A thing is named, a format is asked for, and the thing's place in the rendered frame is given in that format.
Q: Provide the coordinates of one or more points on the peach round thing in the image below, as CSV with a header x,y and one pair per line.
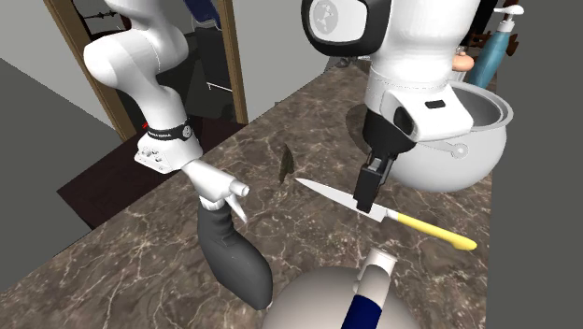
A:
x,y
460,63

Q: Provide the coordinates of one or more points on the dark green leaf shaped thing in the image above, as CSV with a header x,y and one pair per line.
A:
x,y
286,165

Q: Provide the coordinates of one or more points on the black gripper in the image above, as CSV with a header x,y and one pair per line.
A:
x,y
382,134

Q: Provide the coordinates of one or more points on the white cooking pot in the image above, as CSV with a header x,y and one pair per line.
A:
x,y
446,168

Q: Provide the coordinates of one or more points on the blue soap dispenser white pump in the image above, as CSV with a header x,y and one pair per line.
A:
x,y
489,54

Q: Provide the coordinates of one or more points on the brown wooden door frame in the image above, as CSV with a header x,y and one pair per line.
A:
x,y
237,68

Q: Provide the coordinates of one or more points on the grey spray bottle white trigger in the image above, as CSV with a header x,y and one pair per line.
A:
x,y
232,255

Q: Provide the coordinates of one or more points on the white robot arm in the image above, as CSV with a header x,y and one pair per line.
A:
x,y
136,68

